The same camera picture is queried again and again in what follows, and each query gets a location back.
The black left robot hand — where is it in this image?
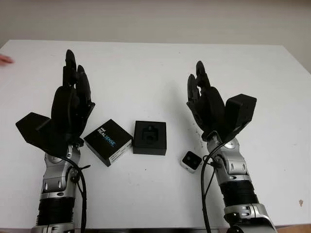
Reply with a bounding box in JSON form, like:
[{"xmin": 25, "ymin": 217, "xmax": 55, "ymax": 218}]
[{"xmin": 50, "ymin": 49, "xmax": 96, "ymax": 146}]

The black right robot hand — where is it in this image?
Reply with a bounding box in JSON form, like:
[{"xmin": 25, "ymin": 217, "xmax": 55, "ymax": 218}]
[{"xmin": 186, "ymin": 60, "xmax": 228, "ymax": 141}]

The black RealSense box lid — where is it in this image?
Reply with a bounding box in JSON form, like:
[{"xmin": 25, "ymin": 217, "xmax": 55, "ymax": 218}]
[{"xmin": 83, "ymin": 118, "xmax": 134, "ymax": 167}]

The small silver depth camera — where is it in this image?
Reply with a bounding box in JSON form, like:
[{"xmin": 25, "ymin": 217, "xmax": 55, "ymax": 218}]
[{"xmin": 180, "ymin": 150, "xmax": 203, "ymax": 175}]

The person's hand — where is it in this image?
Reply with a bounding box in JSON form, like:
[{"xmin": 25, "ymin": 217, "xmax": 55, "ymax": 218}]
[{"xmin": 0, "ymin": 54, "xmax": 14, "ymax": 66}]

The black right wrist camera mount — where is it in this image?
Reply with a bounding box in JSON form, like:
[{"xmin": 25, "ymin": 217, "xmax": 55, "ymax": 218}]
[{"xmin": 225, "ymin": 93, "xmax": 258, "ymax": 143}]

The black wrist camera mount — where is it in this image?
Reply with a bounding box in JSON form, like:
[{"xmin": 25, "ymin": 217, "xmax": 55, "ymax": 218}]
[
  {"xmin": 16, "ymin": 112, "xmax": 71, "ymax": 157},
  {"xmin": 225, "ymin": 93, "xmax": 258, "ymax": 143}
]

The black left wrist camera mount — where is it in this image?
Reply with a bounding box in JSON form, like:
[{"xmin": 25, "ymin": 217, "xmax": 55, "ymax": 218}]
[{"xmin": 16, "ymin": 112, "xmax": 71, "ymax": 157}]

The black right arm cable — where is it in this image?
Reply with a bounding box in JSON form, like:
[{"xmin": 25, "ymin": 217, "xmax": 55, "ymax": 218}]
[{"xmin": 200, "ymin": 139, "xmax": 226, "ymax": 233}]

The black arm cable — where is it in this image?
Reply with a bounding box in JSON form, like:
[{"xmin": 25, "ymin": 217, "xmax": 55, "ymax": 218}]
[
  {"xmin": 200, "ymin": 139, "xmax": 226, "ymax": 233},
  {"xmin": 58, "ymin": 155, "xmax": 91, "ymax": 233}
]

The black camera box base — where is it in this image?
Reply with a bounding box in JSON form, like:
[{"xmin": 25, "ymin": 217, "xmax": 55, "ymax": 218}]
[{"xmin": 132, "ymin": 120, "xmax": 167, "ymax": 156}]

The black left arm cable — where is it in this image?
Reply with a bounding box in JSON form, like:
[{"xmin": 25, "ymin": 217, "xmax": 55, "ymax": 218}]
[{"xmin": 58, "ymin": 155, "xmax": 91, "ymax": 233}]

